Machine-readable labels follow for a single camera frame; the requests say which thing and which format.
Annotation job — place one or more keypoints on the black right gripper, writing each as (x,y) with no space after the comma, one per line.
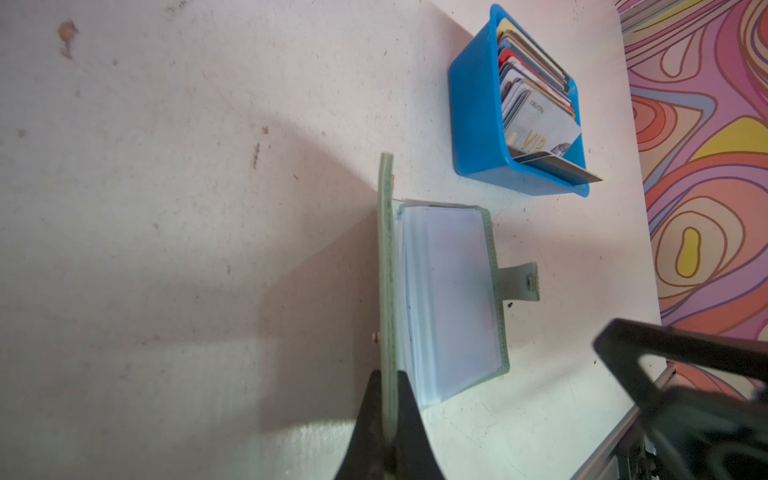
(696,434)

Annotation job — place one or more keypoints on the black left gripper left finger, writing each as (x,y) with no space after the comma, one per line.
(364,458)

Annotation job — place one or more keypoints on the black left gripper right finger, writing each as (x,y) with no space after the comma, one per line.
(413,455)

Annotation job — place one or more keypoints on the green card holder wallet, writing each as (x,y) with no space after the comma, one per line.
(442,295)

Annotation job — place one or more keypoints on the stack of credit cards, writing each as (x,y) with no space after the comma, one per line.
(537,104)

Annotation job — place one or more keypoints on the blue plastic card tray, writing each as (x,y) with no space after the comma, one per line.
(479,150)

